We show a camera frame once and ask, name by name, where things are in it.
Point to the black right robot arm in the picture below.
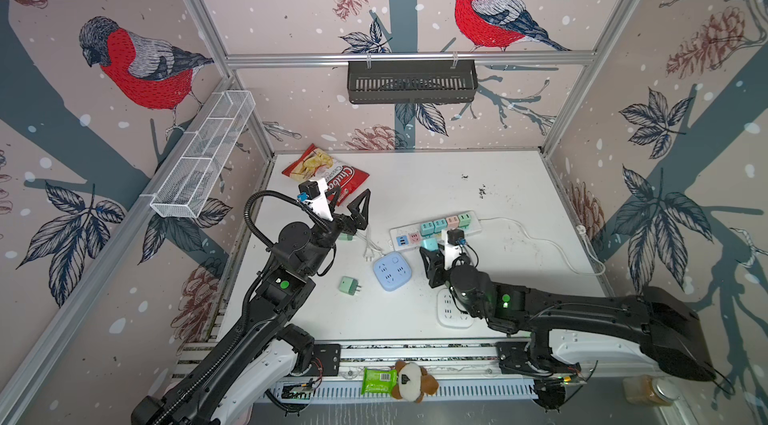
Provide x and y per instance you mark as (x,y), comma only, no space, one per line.
(664,328)

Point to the glass jar with lid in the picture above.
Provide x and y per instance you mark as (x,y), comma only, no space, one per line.
(646,390)

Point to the teal plug adapter front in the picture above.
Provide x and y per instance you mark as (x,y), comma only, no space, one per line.
(430,244)

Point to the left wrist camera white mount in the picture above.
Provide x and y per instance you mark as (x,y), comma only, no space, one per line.
(312,195)

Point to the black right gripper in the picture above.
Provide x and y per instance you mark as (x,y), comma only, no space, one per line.
(435,256)

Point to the teal plug adapter pair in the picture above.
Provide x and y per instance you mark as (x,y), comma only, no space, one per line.
(427,229)
(439,225)

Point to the white multicolour power strip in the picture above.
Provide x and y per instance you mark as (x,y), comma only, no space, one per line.
(407,237)

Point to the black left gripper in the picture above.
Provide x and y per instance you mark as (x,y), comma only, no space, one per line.
(355,220)

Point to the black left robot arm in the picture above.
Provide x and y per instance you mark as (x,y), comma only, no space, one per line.
(263,345)

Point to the blue square socket cube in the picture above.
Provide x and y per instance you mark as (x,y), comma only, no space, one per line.
(392,271)

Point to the pink plug adapter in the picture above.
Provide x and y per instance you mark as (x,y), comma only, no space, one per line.
(452,222)

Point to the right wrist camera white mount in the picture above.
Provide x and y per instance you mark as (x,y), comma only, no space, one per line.
(454,252)

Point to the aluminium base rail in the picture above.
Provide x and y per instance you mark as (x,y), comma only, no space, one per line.
(466,369)

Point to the white square socket cube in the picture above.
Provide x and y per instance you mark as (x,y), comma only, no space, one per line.
(448,314)

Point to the green wet wipes pack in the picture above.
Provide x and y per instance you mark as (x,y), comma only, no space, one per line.
(379,381)

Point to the black hanging wall basket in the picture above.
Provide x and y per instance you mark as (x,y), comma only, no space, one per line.
(411,82)

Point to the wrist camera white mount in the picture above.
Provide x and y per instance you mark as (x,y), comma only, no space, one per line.
(312,195)
(454,252)

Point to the white wire mesh shelf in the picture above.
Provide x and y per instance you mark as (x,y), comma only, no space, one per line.
(191,181)

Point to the brown plush dog toy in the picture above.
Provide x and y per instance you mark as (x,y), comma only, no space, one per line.
(413,383)

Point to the red Chuba chips bag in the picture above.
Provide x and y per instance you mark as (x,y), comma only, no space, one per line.
(315,164)

